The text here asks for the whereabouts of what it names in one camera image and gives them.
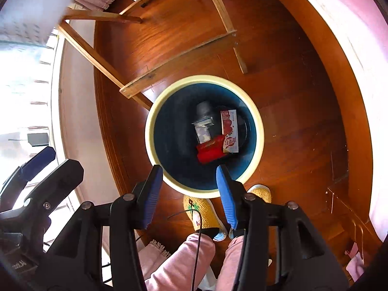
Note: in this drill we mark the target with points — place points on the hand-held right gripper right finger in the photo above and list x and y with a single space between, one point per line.
227 200

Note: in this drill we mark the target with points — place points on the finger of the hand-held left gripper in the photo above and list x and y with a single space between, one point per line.
39 160
60 182

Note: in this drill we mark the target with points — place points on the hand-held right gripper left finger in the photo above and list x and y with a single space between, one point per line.
151 197

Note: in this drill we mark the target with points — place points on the cream rimmed blue trash bin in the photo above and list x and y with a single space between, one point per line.
172 145

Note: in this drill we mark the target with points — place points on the black rectangular object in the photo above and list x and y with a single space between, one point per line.
38 138

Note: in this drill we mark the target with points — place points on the yellow knit slipper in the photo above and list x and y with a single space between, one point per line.
260 192
200 215

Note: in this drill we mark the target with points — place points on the red snack wrapper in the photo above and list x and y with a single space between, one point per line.
209 153

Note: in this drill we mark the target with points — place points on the pink fringed cloth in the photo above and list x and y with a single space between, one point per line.
154 251

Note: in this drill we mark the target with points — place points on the person's right leg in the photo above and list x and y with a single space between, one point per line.
230 260

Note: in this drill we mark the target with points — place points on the person's leg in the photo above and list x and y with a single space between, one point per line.
230 260
182 263

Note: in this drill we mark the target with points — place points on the grid window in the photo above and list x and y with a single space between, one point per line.
27 97

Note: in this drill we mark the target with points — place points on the red white drink carton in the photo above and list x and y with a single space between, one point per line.
229 127

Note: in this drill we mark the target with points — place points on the person's left leg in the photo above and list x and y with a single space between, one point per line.
182 263

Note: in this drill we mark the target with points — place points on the clear silver plastic packet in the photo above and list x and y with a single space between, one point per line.
203 130

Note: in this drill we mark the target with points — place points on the pink bed sheet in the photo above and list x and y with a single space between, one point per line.
348 21

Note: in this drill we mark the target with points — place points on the wooden chair frame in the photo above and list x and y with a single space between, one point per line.
91 55

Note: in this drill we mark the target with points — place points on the wooden bed frame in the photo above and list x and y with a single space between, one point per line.
348 112

